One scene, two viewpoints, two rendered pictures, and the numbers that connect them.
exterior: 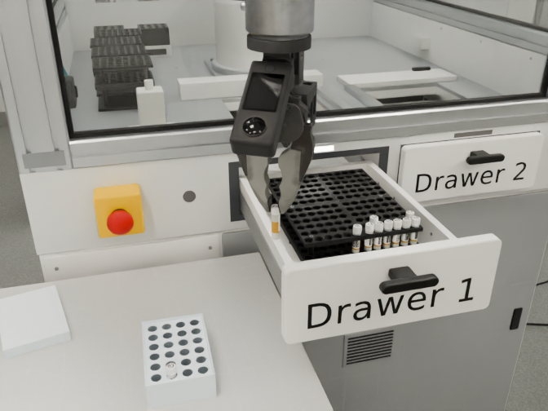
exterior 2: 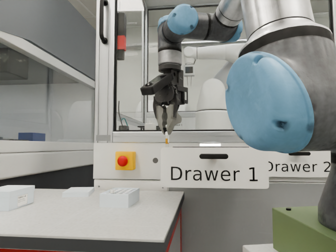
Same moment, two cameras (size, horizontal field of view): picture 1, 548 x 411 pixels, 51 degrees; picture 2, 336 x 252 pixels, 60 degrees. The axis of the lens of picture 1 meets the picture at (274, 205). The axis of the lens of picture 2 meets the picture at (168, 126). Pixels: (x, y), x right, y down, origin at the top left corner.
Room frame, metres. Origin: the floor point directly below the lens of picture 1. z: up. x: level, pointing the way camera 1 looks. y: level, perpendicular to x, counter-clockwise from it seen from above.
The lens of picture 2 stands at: (-0.19, -0.34, 0.93)
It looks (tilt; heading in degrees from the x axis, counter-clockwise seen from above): 4 degrees up; 22
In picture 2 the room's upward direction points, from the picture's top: straight up
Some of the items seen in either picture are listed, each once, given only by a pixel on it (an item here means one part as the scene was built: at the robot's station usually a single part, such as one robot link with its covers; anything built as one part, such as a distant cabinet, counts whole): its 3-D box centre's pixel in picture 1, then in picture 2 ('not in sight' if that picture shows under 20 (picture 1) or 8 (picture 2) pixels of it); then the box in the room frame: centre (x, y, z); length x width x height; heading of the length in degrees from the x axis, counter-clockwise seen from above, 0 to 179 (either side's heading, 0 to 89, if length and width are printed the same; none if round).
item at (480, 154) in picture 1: (481, 156); (298, 153); (0.97, -0.38, 0.91); 0.07 x 0.04 x 0.01; 105
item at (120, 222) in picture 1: (120, 221); (123, 161); (0.78, 0.24, 0.88); 0.04 x 0.03 x 0.04; 105
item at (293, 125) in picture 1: (280, 87); (171, 86); (0.65, -0.01, 1.12); 0.09 x 0.08 x 0.12; 165
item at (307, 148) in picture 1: (293, 145); (172, 103); (0.62, -0.02, 1.06); 0.05 x 0.02 x 0.09; 75
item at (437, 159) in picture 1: (470, 167); (296, 162); (0.99, -0.37, 0.87); 0.29 x 0.02 x 0.11; 105
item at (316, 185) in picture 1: (336, 218); not in sight; (0.79, -0.10, 0.87); 0.22 x 0.18 x 0.06; 15
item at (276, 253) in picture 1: (333, 218); not in sight; (0.80, -0.10, 0.86); 0.40 x 0.26 x 0.06; 15
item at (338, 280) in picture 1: (392, 287); (213, 167); (0.60, -0.15, 0.87); 0.29 x 0.02 x 0.11; 105
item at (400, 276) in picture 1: (404, 278); (213, 156); (0.57, -0.16, 0.91); 0.07 x 0.04 x 0.01; 105
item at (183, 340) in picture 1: (177, 357); (120, 197); (0.58, 0.13, 0.78); 0.12 x 0.08 x 0.04; 13
